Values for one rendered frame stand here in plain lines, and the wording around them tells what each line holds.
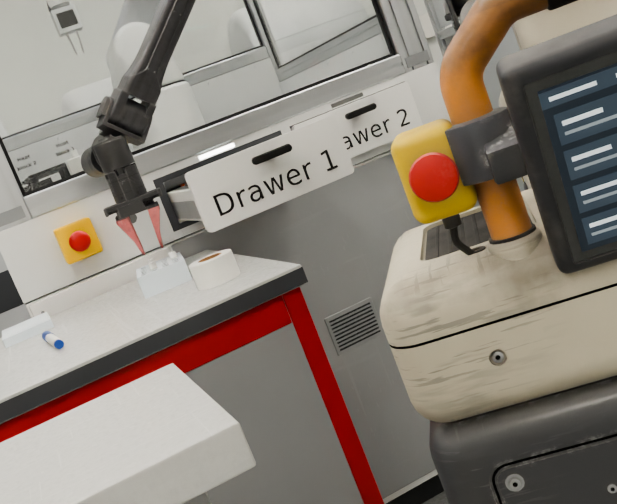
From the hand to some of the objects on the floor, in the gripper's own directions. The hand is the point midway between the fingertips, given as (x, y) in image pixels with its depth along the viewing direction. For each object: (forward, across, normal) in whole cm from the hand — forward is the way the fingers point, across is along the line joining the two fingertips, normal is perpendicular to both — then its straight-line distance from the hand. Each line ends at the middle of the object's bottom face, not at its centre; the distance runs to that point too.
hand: (151, 247), depth 149 cm
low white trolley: (+83, -15, -11) cm, 85 cm away
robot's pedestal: (+83, -10, -76) cm, 113 cm away
